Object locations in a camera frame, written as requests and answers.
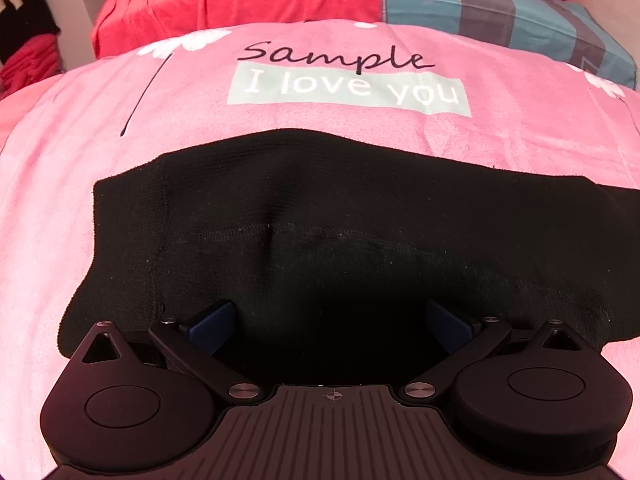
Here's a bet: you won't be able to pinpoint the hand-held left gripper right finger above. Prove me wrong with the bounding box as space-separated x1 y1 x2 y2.
401 299 592 403

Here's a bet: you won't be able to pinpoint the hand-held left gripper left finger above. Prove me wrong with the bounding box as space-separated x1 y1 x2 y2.
67 299 262 405

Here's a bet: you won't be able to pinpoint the black pants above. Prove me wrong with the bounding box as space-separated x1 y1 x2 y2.
57 129 640 391

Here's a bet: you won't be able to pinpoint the pink printed blanket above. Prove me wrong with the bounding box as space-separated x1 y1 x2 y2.
0 19 640 480

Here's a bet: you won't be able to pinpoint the teal grey striped pillow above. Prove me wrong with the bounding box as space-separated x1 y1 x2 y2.
370 0 638 86

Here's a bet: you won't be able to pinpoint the pile of red clothes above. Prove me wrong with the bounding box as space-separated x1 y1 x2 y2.
0 32 63 98

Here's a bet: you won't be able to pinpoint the red pillow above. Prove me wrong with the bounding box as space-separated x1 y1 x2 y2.
91 0 385 58

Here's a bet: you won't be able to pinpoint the hanging dark clothes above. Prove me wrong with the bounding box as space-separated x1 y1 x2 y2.
0 0 61 63

